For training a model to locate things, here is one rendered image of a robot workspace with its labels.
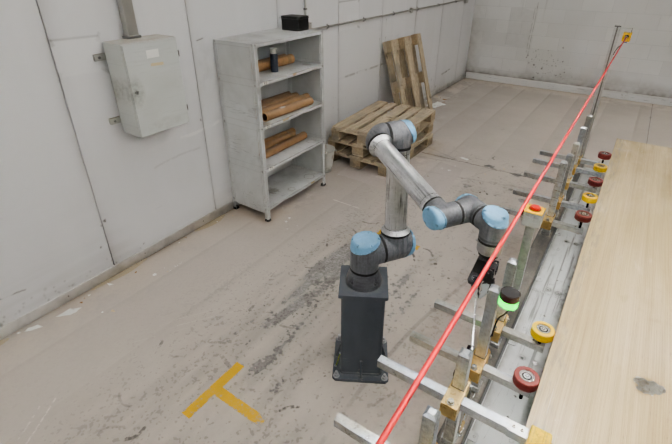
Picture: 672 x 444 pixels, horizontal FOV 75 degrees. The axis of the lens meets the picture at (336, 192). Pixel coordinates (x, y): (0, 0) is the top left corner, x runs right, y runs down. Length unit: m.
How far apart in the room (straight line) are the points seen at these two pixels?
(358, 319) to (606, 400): 1.19
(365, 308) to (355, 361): 0.40
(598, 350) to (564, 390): 0.25
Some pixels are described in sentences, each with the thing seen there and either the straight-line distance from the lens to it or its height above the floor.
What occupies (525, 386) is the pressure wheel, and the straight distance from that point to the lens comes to 1.66.
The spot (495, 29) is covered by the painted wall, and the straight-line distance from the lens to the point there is 9.22.
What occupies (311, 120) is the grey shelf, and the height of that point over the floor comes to 0.68.
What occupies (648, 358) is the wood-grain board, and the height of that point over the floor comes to 0.90.
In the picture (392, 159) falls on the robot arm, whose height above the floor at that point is 1.38.
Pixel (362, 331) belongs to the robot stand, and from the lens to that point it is 2.47.
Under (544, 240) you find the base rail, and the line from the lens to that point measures 2.77.
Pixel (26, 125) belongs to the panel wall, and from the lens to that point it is 3.15.
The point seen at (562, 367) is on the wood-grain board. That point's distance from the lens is 1.76.
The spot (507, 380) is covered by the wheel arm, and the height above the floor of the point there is 0.86.
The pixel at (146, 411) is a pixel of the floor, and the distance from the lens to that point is 2.78.
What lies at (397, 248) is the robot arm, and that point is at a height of 0.81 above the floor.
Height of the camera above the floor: 2.11
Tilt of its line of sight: 28 degrees down
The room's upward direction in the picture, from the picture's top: straight up
